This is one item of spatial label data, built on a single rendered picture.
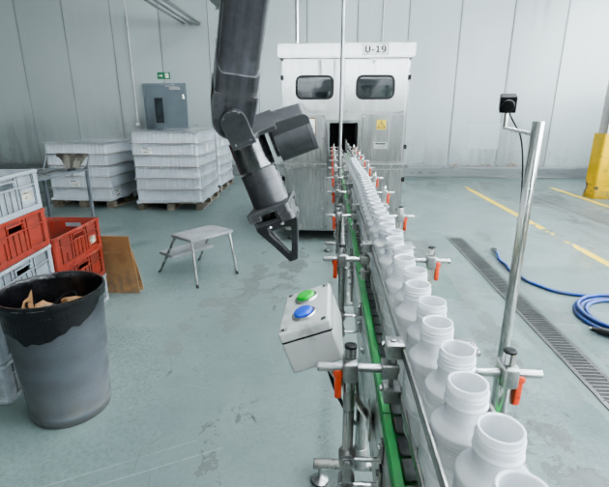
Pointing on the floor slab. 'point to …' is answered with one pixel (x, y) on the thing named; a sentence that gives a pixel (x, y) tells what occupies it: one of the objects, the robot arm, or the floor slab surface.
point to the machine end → (300, 88)
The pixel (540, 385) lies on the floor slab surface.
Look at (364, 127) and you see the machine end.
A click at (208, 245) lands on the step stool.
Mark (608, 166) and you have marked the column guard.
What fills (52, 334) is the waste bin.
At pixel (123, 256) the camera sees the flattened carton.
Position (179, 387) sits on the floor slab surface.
